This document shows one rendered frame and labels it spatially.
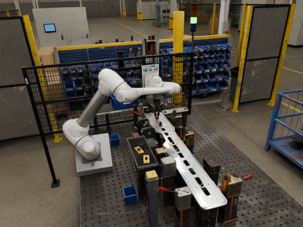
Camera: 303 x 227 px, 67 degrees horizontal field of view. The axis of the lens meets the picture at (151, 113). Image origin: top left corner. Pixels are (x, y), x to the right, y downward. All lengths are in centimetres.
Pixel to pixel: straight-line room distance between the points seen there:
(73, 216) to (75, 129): 121
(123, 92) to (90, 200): 91
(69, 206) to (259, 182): 206
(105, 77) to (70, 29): 684
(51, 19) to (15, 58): 482
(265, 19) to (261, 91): 144
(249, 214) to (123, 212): 92
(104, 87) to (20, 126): 269
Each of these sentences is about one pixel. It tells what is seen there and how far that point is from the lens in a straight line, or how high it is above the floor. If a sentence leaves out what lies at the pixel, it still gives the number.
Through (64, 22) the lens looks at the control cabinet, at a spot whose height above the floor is 156.
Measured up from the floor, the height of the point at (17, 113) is 60.
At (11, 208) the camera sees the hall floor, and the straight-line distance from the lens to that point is 332.
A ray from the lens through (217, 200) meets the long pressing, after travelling 157.
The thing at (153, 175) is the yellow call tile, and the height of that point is 116.
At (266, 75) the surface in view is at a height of 68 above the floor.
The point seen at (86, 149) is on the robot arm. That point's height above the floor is 104.
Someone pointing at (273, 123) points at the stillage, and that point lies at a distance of 373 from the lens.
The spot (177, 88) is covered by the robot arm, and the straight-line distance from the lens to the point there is 213.
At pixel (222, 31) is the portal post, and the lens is 675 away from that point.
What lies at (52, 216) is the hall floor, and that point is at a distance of 301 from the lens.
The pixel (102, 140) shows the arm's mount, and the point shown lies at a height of 94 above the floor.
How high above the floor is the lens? 212
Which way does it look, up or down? 26 degrees down
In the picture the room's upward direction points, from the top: 2 degrees counter-clockwise
